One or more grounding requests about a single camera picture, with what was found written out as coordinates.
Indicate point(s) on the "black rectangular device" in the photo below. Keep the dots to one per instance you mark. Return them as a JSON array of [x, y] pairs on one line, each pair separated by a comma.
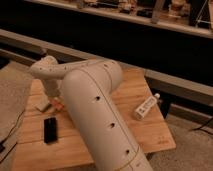
[[50, 130]]

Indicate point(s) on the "white rectangular sponge block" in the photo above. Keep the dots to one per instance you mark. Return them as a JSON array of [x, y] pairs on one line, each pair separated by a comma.
[[43, 105]]

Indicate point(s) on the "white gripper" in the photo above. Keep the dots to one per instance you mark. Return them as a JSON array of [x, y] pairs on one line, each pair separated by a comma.
[[51, 88]]

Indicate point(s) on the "white tube bottle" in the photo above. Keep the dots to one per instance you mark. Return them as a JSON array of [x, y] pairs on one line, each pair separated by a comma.
[[143, 109]]

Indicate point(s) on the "wooden cutting board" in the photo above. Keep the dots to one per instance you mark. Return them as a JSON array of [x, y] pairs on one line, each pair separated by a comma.
[[32, 154]]

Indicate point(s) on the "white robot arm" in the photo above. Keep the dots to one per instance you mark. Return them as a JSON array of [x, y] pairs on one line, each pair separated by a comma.
[[85, 88]]

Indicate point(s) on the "wooden shelf with clutter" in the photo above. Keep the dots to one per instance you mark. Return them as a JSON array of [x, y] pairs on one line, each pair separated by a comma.
[[127, 10]]

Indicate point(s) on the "orange pepper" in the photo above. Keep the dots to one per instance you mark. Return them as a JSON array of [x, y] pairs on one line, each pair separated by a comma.
[[57, 104]]

